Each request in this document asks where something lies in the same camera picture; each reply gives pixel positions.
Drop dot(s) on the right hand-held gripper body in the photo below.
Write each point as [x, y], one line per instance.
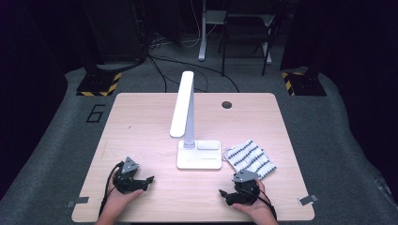
[246, 187]

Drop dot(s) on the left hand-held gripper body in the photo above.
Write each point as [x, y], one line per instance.
[126, 182]

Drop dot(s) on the white cloth with dark pattern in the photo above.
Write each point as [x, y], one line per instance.
[250, 157]

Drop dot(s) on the white desk lamp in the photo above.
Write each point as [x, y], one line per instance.
[194, 156]

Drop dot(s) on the person's left hand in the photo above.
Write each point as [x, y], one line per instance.
[120, 203]

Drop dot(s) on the person's right hand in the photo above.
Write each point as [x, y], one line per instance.
[258, 209]

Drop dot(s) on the grey tape strip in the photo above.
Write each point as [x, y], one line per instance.
[308, 199]
[78, 201]

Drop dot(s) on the dark round table grommet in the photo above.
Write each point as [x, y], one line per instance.
[226, 105]

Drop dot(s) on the black stand with striped base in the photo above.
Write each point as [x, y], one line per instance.
[98, 82]
[308, 84]

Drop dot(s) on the dark curtain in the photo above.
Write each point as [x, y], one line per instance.
[359, 62]
[28, 78]

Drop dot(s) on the black cabinet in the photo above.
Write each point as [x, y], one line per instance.
[119, 28]

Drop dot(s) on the black folding chair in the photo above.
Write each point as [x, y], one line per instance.
[247, 28]

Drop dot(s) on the white desk frame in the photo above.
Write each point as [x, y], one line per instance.
[202, 37]

